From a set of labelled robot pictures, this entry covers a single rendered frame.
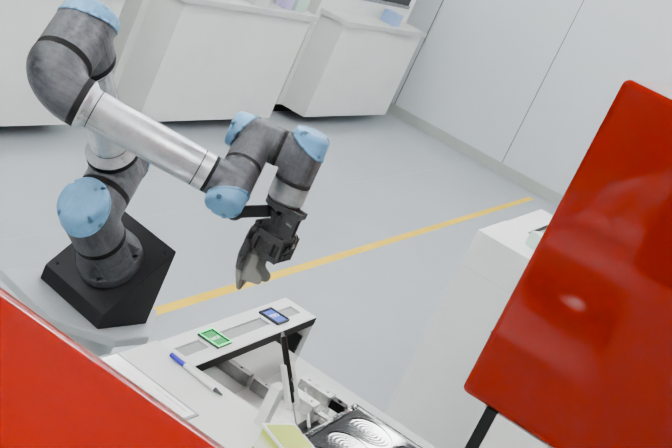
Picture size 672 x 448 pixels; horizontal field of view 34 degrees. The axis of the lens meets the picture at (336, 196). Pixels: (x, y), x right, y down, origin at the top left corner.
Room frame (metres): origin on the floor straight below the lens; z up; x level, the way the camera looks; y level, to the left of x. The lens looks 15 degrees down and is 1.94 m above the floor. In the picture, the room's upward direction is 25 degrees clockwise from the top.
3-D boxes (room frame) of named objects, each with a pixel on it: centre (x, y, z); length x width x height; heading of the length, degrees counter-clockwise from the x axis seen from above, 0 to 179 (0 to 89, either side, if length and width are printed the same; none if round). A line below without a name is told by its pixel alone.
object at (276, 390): (1.85, -0.07, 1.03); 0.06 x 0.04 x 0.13; 69
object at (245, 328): (2.23, 0.06, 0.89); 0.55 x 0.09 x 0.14; 159
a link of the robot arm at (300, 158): (2.11, 0.09, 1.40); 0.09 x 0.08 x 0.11; 92
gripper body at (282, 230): (2.11, 0.08, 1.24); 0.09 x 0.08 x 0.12; 69
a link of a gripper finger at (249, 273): (2.10, 0.09, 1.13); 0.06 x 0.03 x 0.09; 69
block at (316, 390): (2.24, -0.14, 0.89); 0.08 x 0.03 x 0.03; 69
